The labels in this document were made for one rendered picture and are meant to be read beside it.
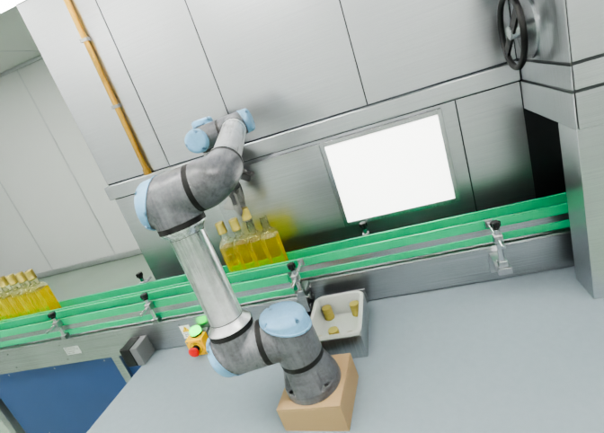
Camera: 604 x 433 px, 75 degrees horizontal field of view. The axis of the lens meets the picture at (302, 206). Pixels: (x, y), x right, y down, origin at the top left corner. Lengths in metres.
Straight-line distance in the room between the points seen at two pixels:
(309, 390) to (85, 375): 1.28
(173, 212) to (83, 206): 5.26
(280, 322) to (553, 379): 0.64
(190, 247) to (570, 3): 1.00
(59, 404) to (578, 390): 2.07
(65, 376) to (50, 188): 4.42
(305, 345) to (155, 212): 0.47
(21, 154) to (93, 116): 4.69
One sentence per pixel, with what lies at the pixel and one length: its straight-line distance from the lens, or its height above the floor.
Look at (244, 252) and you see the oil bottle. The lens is 1.50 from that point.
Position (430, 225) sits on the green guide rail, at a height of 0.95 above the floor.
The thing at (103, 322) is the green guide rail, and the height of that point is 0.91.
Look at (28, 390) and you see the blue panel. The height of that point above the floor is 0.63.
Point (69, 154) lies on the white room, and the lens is 5.97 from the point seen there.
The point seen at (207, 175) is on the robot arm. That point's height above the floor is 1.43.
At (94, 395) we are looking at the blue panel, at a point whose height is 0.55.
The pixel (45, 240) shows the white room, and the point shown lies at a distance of 6.86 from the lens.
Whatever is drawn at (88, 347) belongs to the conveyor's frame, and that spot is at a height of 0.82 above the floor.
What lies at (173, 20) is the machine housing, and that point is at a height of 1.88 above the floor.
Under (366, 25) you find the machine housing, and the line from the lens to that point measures 1.42.
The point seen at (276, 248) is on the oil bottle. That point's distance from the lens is 1.45.
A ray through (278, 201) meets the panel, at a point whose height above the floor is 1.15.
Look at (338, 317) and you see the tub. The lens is 1.42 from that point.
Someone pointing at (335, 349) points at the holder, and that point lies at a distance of 1.26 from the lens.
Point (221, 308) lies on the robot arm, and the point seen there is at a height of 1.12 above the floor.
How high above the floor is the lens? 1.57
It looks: 18 degrees down
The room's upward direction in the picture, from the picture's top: 19 degrees counter-clockwise
